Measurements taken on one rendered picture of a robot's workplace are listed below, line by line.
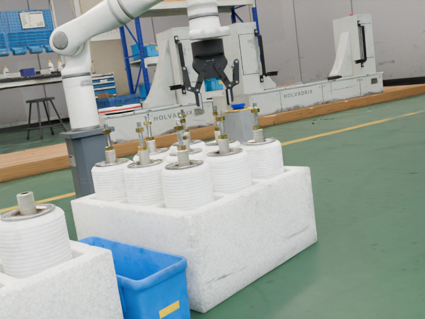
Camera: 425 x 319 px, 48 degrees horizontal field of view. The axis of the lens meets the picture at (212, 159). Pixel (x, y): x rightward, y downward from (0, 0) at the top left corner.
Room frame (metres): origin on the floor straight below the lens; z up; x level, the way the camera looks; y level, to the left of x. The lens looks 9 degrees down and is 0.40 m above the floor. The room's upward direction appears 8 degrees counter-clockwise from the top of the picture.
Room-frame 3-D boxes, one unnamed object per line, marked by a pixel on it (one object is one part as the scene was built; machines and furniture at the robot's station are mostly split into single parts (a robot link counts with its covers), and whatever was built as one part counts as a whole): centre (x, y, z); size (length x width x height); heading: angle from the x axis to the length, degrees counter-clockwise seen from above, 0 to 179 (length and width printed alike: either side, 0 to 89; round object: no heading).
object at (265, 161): (1.07, -0.11, 0.16); 0.10 x 0.10 x 0.18
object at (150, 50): (6.47, 0.60, 0.90); 0.50 x 0.38 x 0.21; 31
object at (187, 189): (0.90, 0.05, 0.16); 0.10 x 0.10 x 0.18
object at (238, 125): (1.33, -0.09, 0.16); 0.07 x 0.07 x 0.31; 46
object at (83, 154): (1.58, 0.40, 0.15); 0.15 x 0.15 x 0.30; 30
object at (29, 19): (6.79, 2.16, 1.54); 0.32 x 0.02 x 0.25; 120
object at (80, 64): (1.58, 0.40, 0.54); 0.09 x 0.09 x 0.17; 74
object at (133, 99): (5.82, 1.04, 0.19); 0.50 x 0.41 x 0.37; 34
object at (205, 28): (1.13, -0.03, 0.52); 0.11 x 0.09 x 0.06; 7
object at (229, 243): (1.07, 0.06, 0.09); 0.39 x 0.39 x 0.18; 46
